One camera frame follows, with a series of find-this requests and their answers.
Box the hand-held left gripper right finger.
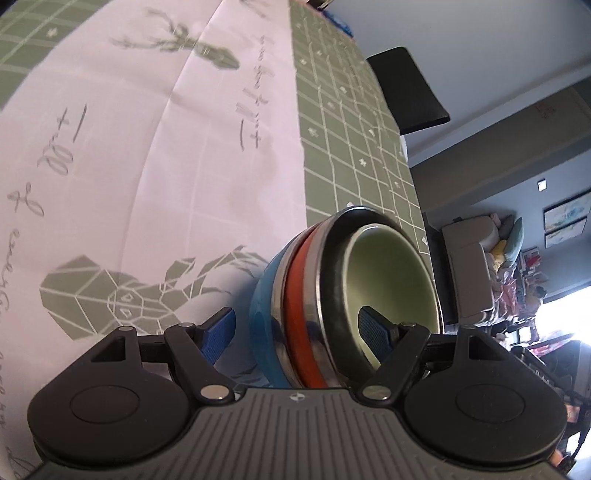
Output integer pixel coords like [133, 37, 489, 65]
[358, 305, 502, 403]

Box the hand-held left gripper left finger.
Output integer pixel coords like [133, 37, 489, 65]
[90, 307, 237, 408]

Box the blue steel-lined bowl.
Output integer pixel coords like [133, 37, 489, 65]
[249, 251, 306, 388]

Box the grey sofa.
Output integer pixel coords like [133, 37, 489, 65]
[441, 215, 502, 329]

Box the yellow cushion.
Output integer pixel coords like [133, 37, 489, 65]
[488, 240, 509, 271]

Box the teal cushion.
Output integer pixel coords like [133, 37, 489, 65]
[505, 217, 525, 265]

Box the white deer-print table runner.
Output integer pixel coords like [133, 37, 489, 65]
[0, 0, 311, 480]

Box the white deer-print tablecloth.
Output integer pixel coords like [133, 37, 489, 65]
[0, 0, 432, 334]

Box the black chair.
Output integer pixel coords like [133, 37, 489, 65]
[366, 46, 451, 136]

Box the framed wall picture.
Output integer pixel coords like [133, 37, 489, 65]
[542, 188, 591, 234]
[545, 217, 588, 250]

